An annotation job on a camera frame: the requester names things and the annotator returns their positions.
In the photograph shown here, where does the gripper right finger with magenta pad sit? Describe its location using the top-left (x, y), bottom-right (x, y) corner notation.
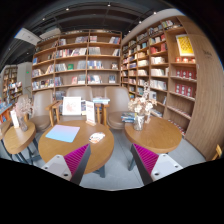
top-left (129, 144), bottom-right (182, 185)

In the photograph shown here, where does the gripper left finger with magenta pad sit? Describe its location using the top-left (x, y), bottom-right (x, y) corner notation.
top-left (42, 144), bottom-right (91, 185)

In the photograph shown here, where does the white orange computer mouse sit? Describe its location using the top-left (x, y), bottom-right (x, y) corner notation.
top-left (89, 132), bottom-right (105, 144)

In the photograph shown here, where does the round wooden centre table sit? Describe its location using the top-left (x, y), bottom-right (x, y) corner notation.
top-left (38, 120), bottom-right (114, 178)

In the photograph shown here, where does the round wooden table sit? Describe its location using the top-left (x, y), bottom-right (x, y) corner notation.
top-left (38, 120), bottom-right (114, 178)
top-left (4, 121), bottom-right (40, 164)
top-left (124, 115), bottom-right (183, 171)

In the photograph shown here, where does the round wooden right table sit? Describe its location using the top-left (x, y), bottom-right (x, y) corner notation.
top-left (124, 115), bottom-right (183, 171)

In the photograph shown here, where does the stack of books on chair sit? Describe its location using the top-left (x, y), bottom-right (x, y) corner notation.
top-left (121, 112), bottom-right (136, 123)

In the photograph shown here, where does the glass vase with dried flowers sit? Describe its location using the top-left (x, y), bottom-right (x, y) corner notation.
top-left (128, 82), bottom-right (157, 131)

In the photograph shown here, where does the round wooden left table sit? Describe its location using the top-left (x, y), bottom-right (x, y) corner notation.
top-left (4, 121), bottom-right (40, 164)

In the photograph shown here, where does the white standing sign card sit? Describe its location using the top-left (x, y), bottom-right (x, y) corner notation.
top-left (86, 101), bottom-right (96, 125)

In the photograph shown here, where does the wooden side table with books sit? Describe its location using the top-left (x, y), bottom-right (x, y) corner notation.
top-left (93, 97), bottom-right (110, 126)

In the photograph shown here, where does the small sign on left table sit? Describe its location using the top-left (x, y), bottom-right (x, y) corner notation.
top-left (10, 110), bottom-right (19, 128)

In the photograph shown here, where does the beige armchair left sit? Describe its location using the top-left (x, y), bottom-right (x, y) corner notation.
top-left (30, 90), bottom-right (54, 132)

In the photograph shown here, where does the beige armchair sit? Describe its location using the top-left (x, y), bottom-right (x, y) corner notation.
top-left (60, 86), bottom-right (93, 122)
top-left (105, 86), bottom-right (130, 129)
top-left (30, 90), bottom-right (54, 132)

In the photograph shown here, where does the beige armchair middle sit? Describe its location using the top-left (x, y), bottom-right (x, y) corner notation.
top-left (60, 86), bottom-right (93, 122)

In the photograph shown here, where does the left vase with dried flowers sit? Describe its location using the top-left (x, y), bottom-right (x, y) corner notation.
top-left (15, 94), bottom-right (33, 132)

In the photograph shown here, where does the beige armchair right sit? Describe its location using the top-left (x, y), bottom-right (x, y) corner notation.
top-left (105, 86), bottom-right (130, 129)

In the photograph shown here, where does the wooden bookshelf far left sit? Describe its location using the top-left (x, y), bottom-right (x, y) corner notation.
top-left (3, 65), bottom-right (22, 104)

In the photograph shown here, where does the yellow framed poster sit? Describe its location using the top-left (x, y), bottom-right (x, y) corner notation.
top-left (176, 34), bottom-right (194, 56)

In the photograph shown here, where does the wooden bookshelf back wall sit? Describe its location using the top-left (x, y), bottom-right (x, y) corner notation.
top-left (31, 29), bottom-right (122, 93)

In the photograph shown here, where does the wooden bookshelf wall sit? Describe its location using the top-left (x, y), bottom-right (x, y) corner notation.
top-left (31, 29), bottom-right (122, 93)
top-left (121, 16), bottom-right (197, 134)

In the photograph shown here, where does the wooden bookshelf right wall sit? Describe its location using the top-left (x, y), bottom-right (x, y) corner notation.
top-left (121, 16), bottom-right (197, 134)

